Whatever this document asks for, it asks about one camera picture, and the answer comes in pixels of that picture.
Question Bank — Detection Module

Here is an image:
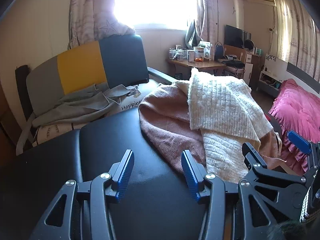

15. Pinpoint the wooden chair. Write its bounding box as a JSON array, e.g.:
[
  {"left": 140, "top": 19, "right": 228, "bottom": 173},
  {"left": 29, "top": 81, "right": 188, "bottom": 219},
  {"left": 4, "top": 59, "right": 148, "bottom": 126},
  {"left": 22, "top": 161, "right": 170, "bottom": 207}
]
[{"left": 222, "top": 44, "right": 247, "bottom": 77}]

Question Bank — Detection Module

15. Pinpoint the low white shelf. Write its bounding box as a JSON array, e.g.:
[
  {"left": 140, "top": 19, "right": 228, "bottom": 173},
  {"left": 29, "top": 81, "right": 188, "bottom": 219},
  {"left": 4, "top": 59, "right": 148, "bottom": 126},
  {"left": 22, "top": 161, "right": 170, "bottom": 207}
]
[{"left": 258, "top": 54, "right": 288, "bottom": 92}]

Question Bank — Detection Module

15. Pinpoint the pink knit sweater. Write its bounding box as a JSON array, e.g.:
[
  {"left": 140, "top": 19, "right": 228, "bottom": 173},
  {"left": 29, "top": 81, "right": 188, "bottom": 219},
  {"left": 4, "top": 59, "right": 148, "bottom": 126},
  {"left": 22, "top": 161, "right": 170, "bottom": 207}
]
[{"left": 138, "top": 80, "right": 283, "bottom": 178}]

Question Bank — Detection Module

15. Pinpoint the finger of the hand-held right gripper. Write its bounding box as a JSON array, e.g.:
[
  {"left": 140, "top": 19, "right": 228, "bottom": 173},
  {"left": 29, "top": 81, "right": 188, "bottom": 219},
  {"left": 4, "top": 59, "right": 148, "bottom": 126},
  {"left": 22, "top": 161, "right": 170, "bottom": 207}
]
[
  {"left": 241, "top": 142, "right": 310, "bottom": 214},
  {"left": 287, "top": 130, "right": 320, "bottom": 178}
]

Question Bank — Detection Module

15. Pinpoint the pale striped curtain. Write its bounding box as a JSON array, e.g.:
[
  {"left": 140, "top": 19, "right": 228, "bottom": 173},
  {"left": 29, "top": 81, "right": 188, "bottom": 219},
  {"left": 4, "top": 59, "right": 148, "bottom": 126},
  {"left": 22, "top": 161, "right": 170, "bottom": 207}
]
[{"left": 273, "top": 0, "right": 320, "bottom": 80}]

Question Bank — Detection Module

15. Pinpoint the wooden desk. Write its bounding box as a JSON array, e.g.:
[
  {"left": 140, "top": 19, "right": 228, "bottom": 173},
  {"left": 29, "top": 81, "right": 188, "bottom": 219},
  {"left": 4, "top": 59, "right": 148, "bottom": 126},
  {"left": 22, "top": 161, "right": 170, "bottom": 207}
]
[{"left": 167, "top": 57, "right": 227, "bottom": 81}]

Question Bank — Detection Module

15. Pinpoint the white printed seat cushion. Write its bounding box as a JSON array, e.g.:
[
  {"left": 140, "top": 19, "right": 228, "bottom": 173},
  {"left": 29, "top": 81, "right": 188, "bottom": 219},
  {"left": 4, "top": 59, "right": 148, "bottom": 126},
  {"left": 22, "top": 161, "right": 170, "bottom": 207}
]
[{"left": 32, "top": 85, "right": 150, "bottom": 146}]

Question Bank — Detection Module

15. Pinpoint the window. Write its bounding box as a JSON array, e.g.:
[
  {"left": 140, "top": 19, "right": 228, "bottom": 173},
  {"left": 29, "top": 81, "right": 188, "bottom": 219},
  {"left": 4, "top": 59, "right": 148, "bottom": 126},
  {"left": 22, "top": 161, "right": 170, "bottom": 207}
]
[{"left": 114, "top": 0, "right": 200, "bottom": 30}]

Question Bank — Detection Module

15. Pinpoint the pink starfish print curtain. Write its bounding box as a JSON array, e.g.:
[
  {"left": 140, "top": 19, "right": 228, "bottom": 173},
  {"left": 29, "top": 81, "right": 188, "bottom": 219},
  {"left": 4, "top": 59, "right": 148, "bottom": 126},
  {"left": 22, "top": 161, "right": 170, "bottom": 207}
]
[
  {"left": 69, "top": 0, "right": 137, "bottom": 49},
  {"left": 186, "top": 0, "right": 221, "bottom": 48}
]

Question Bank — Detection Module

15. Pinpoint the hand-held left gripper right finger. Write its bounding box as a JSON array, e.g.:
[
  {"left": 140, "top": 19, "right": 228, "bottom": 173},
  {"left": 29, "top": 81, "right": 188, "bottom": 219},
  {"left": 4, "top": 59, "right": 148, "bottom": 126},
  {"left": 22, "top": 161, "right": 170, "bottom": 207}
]
[{"left": 181, "top": 150, "right": 273, "bottom": 240}]

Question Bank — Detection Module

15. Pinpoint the dark hanging cloth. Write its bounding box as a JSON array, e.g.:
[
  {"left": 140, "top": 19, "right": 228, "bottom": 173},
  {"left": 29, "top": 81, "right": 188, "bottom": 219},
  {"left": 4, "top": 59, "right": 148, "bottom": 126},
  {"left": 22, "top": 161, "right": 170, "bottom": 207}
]
[{"left": 184, "top": 20, "right": 197, "bottom": 48}]

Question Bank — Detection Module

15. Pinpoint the grey yellow blue sofa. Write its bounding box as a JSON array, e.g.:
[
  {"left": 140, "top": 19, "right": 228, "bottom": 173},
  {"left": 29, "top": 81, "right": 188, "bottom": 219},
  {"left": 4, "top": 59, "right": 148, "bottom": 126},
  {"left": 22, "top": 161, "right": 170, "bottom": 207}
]
[{"left": 16, "top": 34, "right": 179, "bottom": 155}]

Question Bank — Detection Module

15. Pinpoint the small round fan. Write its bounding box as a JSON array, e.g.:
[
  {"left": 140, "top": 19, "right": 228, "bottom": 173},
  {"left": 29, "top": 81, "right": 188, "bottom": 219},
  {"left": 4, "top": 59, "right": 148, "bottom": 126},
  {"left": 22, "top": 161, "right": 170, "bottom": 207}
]
[{"left": 244, "top": 39, "right": 255, "bottom": 53}]

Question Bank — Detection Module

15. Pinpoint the group of bottles and boxes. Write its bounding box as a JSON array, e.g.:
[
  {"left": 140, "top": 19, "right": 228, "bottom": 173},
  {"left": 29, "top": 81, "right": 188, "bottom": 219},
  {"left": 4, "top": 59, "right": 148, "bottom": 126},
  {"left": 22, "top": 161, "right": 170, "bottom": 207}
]
[{"left": 169, "top": 40, "right": 215, "bottom": 63}]

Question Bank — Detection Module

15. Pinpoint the white knit sweater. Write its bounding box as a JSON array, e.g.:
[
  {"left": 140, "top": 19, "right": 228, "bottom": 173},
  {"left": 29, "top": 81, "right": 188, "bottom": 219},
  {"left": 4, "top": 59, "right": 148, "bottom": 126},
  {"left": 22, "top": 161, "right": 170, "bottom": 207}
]
[{"left": 175, "top": 68, "right": 275, "bottom": 183}]

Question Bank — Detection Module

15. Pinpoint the grey cloth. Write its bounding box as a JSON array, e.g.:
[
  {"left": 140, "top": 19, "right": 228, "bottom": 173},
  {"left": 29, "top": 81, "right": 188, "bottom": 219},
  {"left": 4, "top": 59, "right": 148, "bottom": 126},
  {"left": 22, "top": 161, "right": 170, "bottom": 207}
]
[{"left": 32, "top": 82, "right": 143, "bottom": 128}]

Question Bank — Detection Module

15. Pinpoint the pink quilt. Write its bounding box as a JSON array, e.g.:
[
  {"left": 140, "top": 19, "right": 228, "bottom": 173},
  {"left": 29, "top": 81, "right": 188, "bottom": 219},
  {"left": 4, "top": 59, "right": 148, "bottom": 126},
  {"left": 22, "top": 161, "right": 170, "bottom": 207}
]
[{"left": 268, "top": 78, "right": 320, "bottom": 176}]

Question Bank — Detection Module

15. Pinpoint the white cabinet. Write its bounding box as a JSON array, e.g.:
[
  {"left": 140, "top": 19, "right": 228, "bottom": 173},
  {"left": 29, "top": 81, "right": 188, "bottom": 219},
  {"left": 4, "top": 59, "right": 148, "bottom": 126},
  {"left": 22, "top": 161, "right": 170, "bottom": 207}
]
[{"left": 244, "top": 51, "right": 262, "bottom": 90}]

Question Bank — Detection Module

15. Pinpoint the black monitor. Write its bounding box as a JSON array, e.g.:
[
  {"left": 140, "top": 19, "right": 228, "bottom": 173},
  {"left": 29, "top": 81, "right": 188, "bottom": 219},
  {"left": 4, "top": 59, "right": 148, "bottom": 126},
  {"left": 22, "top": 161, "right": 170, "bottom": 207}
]
[{"left": 224, "top": 24, "right": 252, "bottom": 49}]

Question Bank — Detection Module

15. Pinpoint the blue bag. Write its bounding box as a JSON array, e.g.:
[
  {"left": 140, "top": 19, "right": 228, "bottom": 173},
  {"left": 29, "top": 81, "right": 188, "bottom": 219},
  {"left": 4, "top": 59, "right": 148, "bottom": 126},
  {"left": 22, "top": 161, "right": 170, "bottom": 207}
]
[{"left": 214, "top": 42, "right": 224, "bottom": 61}]

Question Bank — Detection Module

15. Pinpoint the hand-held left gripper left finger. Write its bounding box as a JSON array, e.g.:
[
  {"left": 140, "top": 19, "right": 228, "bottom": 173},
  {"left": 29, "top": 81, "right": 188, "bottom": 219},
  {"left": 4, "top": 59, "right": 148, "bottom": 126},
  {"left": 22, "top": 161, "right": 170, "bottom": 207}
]
[{"left": 29, "top": 149, "right": 135, "bottom": 240}]

